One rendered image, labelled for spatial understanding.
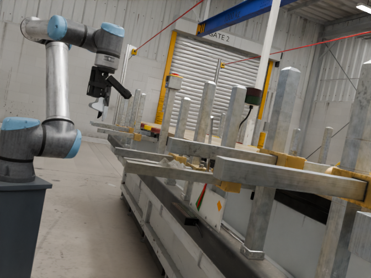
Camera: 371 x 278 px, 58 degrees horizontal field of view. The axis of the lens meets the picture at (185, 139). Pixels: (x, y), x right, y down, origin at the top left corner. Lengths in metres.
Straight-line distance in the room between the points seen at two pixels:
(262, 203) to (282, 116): 0.22
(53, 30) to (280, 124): 0.92
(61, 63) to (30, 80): 7.04
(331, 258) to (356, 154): 0.19
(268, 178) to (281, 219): 0.66
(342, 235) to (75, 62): 8.53
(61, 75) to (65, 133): 0.32
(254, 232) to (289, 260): 0.27
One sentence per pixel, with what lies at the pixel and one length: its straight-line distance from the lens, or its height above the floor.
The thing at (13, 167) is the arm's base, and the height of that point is 0.66.
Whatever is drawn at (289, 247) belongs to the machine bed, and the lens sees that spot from 1.11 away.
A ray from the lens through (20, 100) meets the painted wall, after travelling 8.91.
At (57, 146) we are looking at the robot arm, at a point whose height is 0.77.
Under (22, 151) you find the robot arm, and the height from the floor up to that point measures 0.73.
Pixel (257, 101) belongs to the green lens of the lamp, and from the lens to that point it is 1.08.
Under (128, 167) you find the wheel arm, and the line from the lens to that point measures 0.93.
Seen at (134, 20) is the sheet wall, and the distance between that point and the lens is 9.34.
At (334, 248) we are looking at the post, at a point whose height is 0.83.
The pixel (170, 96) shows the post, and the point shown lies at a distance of 1.77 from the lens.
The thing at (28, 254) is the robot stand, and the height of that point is 0.28.
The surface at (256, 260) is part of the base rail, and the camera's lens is 0.89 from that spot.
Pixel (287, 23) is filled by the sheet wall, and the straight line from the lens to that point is 11.49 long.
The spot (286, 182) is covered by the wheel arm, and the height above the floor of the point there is 0.94.
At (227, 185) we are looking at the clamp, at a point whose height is 0.84.
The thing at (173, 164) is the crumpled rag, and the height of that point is 0.87.
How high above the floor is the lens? 1.00
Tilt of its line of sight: 3 degrees down
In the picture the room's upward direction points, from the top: 11 degrees clockwise
